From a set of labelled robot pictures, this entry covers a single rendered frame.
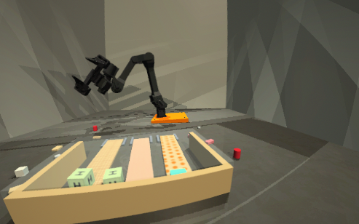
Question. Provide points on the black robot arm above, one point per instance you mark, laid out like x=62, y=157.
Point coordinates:
x=117, y=85

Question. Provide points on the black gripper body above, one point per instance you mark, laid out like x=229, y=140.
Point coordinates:
x=94, y=76

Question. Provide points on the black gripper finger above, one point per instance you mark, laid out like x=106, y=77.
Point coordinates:
x=80, y=84
x=96, y=61

